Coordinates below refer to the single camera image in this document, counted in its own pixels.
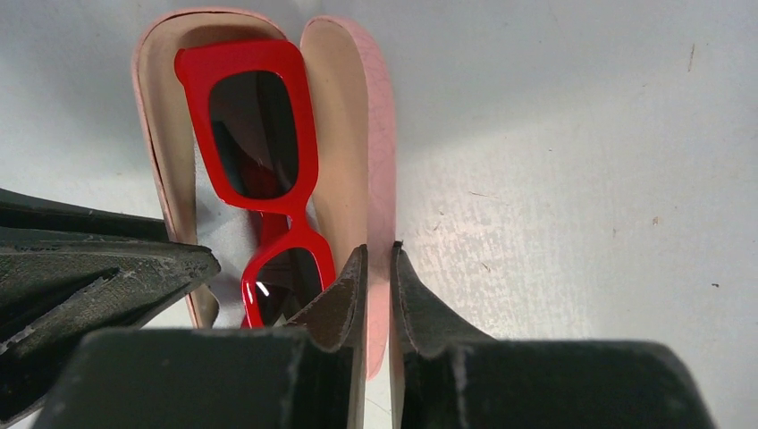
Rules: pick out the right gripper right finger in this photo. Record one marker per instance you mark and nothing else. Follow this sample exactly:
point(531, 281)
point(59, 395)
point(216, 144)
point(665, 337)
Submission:
point(446, 373)

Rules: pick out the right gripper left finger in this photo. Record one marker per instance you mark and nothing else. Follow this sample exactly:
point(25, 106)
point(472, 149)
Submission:
point(305, 374)

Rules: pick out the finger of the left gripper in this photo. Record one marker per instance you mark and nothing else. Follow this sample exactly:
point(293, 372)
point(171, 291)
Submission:
point(56, 287)
point(27, 212)

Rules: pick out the pink glasses case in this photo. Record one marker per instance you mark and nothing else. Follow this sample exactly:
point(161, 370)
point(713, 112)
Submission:
point(355, 195)

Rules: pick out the red frame sunglasses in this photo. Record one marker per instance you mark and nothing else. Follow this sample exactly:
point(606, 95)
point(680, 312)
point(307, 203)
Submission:
point(252, 116)

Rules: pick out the blue cleaning cloth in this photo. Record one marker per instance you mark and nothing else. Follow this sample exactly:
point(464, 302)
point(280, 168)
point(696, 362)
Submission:
point(228, 232)

